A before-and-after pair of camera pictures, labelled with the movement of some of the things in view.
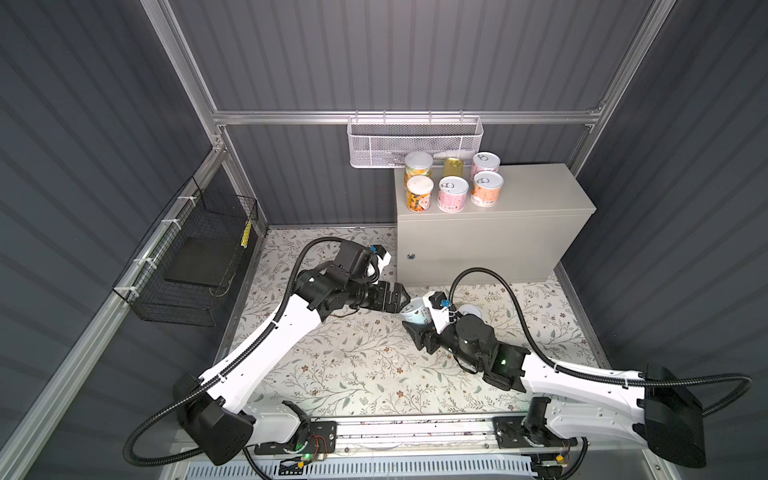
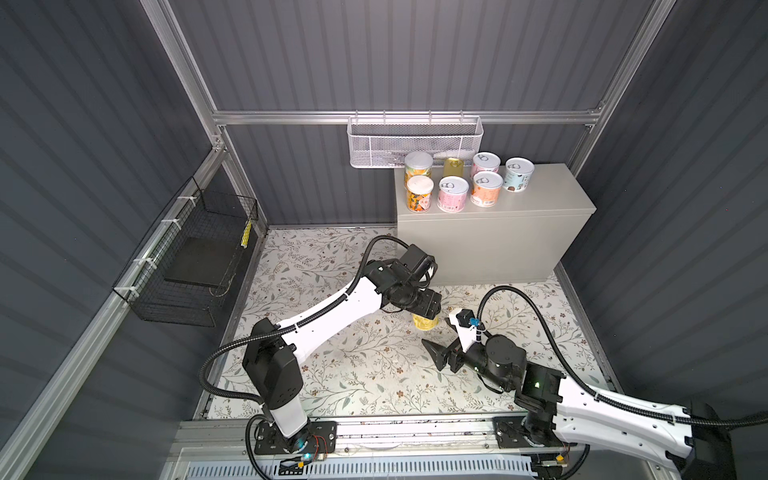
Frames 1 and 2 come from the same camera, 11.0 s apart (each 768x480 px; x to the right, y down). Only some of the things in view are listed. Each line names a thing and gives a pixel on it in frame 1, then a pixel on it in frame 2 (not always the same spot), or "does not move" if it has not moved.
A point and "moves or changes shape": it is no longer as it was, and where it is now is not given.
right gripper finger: (417, 332) to (438, 353)
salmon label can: (486, 190) does not move
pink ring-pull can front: (452, 193) does not move
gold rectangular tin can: (453, 167) does not move
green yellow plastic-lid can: (417, 163) does not move
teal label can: (416, 312) moves or changes shape
